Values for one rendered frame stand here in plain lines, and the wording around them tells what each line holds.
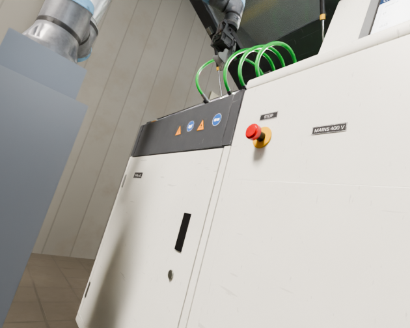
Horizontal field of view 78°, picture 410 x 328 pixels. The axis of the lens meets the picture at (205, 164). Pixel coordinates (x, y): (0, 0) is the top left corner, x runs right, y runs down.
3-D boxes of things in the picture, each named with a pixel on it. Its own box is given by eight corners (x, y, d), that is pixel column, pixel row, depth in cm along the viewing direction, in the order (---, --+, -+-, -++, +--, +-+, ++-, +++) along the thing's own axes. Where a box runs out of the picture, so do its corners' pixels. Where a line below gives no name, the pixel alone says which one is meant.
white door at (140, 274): (77, 313, 104) (130, 156, 118) (83, 313, 105) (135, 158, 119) (141, 457, 52) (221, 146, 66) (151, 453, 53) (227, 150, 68)
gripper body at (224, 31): (209, 47, 110) (216, 24, 112) (223, 58, 114) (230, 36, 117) (220, 40, 104) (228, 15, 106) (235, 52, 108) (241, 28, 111)
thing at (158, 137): (133, 156, 117) (143, 124, 121) (141, 159, 120) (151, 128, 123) (220, 146, 68) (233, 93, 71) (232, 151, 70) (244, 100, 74)
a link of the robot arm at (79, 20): (30, 6, 65) (51, -35, 68) (41, 36, 78) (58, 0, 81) (79, 29, 69) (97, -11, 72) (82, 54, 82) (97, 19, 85)
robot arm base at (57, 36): (15, 32, 60) (32, -1, 63) (12, 54, 72) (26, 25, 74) (81, 68, 70) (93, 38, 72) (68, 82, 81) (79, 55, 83)
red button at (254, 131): (239, 142, 56) (244, 121, 57) (250, 149, 58) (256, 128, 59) (257, 140, 52) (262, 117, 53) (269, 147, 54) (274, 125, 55)
